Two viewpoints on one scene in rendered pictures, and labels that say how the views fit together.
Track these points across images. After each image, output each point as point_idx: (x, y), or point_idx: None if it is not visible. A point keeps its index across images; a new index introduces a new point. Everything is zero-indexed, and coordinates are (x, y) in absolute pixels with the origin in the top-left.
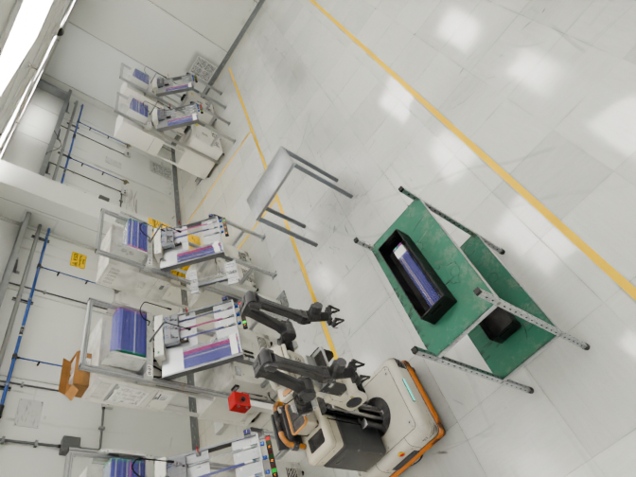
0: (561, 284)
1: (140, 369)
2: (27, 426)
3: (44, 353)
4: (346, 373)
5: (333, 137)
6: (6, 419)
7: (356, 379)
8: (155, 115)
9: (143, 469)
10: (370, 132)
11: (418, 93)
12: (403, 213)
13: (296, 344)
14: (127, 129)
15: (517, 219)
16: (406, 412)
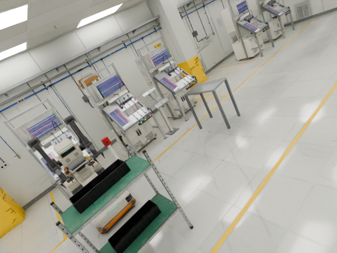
0: None
1: (100, 99)
2: None
3: (111, 66)
4: (60, 177)
5: (268, 97)
6: (79, 74)
7: (62, 182)
8: (244, 16)
9: (57, 125)
10: (274, 113)
11: (309, 123)
12: (145, 160)
13: (88, 149)
14: (226, 12)
15: (213, 228)
16: (102, 212)
